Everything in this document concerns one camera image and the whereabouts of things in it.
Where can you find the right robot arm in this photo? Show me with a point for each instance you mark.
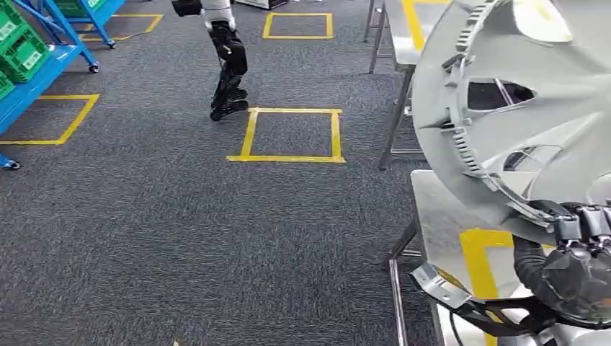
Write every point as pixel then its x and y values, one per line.
pixel 525 270

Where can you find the humanoid robot with black legs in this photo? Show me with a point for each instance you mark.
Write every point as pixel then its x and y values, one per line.
pixel 231 52

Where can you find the yellow tape on bench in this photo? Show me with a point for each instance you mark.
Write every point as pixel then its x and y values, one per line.
pixel 414 24
pixel 479 258

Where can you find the blue wheeled rack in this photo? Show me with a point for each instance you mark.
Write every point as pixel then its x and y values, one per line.
pixel 102 16
pixel 28 93

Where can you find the yellow floor tape square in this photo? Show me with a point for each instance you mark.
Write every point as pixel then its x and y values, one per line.
pixel 267 26
pixel 248 136
pixel 76 119

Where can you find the steel bench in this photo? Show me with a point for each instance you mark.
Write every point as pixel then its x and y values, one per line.
pixel 441 219
pixel 398 43

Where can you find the grey plastic wheel cover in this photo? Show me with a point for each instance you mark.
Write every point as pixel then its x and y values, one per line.
pixel 520 52

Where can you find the silver metal wrist bracket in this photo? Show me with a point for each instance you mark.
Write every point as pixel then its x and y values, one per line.
pixel 439 285

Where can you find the white machine base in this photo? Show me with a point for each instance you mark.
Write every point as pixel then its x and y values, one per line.
pixel 260 4

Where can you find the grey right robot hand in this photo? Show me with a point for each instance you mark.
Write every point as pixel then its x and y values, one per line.
pixel 582 281

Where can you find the green plastic crate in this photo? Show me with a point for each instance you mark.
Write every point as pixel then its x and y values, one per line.
pixel 5 86
pixel 78 5
pixel 24 57
pixel 9 24

